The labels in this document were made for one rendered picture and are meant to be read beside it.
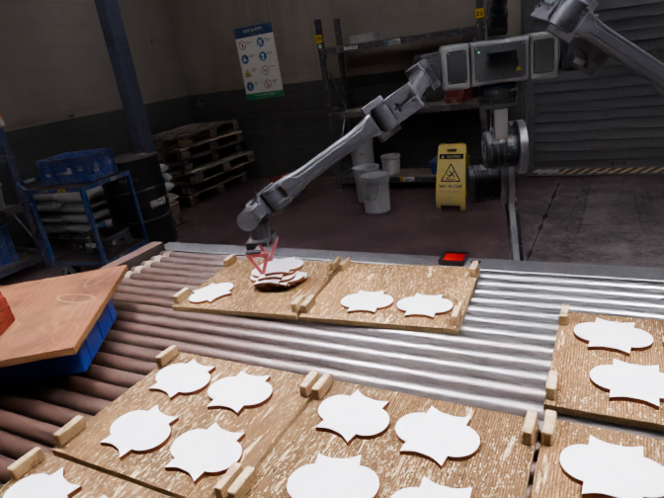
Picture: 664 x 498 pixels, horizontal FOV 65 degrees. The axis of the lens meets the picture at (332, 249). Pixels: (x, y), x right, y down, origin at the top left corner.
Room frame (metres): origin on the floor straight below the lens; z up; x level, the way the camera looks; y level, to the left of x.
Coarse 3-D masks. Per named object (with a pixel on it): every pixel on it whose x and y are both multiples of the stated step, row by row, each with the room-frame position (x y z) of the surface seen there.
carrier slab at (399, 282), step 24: (360, 264) 1.50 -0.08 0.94; (384, 264) 1.48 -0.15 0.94; (336, 288) 1.36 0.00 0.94; (360, 288) 1.33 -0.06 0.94; (384, 288) 1.31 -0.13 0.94; (408, 288) 1.29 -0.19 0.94; (432, 288) 1.27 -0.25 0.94; (456, 288) 1.25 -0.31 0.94; (312, 312) 1.23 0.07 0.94; (336, 312) 1.21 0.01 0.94; (360, 312) 1.19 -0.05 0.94; (384, 312) 1.17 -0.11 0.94
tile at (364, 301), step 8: (352, 296) 1.27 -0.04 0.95; (360, 296) 1.26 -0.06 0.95; (368, 296) 1.25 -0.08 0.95; (376, 296) 1.24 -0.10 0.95; (384, 296) 1.24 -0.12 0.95; (344, 304) 1.23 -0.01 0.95; (352, 304) 1.22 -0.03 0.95; (360, 304) 1.21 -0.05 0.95; (368, 304) 1.21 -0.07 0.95; (376, 304) 1.20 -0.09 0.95; (384, 304) 1.19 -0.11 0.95; (352, 312) 1.19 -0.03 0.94; (368, 312) 1.18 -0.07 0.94
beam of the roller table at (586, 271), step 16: (288, 256) 1.72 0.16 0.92; (304, 256) 1.70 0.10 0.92; (320, 256) 1.67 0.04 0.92; (352, 256) 1.63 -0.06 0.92; (368, 256) 1.61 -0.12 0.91; (384, 256) 1.59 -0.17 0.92; (400, 256) 1.57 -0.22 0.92; (416, 256) 1.55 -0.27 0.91; (432, 256) 1.53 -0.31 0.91; (496, 272) 1.36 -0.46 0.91; (512, 272) 1.34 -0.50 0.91; (528, 272) 1.32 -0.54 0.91; (544, 272) 1.30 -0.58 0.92; (560, 272) 1.29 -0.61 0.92; (576, 272) 1.28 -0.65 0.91; (592, 272) 1.26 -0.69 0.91; (608, 272) 1.25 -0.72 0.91; (624, 272) 1.24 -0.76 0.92; (640, 272) 1.22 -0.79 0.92; (656, 272) 1.21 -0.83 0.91
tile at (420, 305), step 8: (416, 296) 1.21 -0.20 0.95; (424, 296) 1.20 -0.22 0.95; (432, 296) 1.20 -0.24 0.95; (440, 296) 1.19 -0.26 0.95; (400, 304) 1.18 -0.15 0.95; (408, 304) 1.17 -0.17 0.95; (416, 304) 1.17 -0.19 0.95; (424, 304) 1.16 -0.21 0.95; (432, 304) 1.16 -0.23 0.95; (440, 304) 1.15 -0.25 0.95; (448, 304) 1.14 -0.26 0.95; (408, 312) 1.13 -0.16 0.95; (416, 312) 1.13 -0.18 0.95; (424, 312) 1.12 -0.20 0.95; (432, 312) 1.12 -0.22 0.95; (440, 312) 1.11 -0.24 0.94; (448, 312) 1.12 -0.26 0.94
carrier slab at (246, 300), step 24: (240, 264) 1.66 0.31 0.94; (312, 264) 1.56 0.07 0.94; (240, 288) 1.46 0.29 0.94; (264, 288) 1.43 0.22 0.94; (288, 288) 1.40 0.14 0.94; (312, 288) 1.38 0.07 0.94; (216, 312) 1.33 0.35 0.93; (240, 312) 1.30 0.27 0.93; (264, 312) 1.27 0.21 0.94; (288, 312) 1.25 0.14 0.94
